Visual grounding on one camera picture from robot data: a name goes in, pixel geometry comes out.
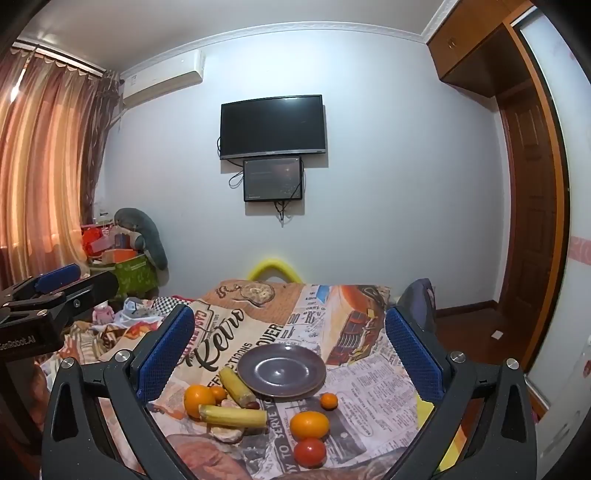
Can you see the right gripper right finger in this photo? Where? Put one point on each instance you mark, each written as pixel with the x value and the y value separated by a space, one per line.
pixel 502 443

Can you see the red tomato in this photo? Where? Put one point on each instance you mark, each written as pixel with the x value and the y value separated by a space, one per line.
pixel 310 453

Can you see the grey plush shark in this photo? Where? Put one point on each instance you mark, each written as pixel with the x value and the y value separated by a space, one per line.
pixel 147 238

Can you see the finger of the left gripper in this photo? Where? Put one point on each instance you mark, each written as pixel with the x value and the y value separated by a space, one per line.
pixel 57 279
pixel 82 296

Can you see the orange striped curtain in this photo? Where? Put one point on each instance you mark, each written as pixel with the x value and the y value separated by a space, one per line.
pixel 54 123

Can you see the purple ceramic plate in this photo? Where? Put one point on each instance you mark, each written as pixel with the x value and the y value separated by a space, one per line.
pixel 282 370

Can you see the peeled pomelo segment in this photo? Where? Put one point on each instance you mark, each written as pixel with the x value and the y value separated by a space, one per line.
pixel 226 435

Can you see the red gift box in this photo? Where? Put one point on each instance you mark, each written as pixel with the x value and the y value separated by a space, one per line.
pixel 96 239

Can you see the small black wall screen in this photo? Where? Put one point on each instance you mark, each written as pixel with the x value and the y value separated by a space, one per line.
pixel 273 179

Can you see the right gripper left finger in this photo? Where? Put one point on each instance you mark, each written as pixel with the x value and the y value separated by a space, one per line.
pixel 77 443

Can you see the small mandarin orange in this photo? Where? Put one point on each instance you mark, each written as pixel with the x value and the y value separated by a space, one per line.
pixel 329 401

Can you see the printed newspaper tablecloth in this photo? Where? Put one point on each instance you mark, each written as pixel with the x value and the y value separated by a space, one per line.
pixel 379 414

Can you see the white air conditioner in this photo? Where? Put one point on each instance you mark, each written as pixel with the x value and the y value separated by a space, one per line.
pixel 175 73

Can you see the pink toy figure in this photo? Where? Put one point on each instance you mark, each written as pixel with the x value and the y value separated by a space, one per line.
pixel 103 314

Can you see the black wall television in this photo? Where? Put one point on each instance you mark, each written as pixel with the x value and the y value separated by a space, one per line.
pixel 273 126

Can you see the large plain orange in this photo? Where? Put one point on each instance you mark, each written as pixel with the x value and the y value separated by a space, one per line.
pixel 309 424

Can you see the green storage box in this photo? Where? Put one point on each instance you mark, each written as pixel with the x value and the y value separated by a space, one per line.
pixel 136 277

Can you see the yellow chair back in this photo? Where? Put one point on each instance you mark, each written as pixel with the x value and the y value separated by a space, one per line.
pixel 274 265

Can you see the medium mandarin orange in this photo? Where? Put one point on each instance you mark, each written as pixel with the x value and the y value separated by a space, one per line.
pixel 219 394

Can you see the large orange with sticker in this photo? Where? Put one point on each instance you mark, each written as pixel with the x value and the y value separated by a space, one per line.
pixel 194 397

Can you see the wooden overhead cabinet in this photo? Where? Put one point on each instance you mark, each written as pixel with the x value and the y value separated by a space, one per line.
pixel 474 49

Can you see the brown wooden door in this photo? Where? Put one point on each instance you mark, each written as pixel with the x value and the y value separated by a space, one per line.
pixel 537 238

